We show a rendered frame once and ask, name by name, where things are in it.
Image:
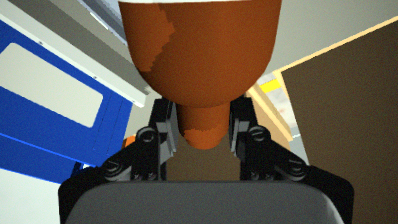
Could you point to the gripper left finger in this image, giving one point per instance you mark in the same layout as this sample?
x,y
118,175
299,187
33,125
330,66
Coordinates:
x,y
145,158

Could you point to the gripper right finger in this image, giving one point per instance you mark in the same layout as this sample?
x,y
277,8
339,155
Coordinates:
x,y
265,159

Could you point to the blue plastic crate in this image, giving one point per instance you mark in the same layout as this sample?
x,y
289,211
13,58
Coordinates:
x,y
50,104

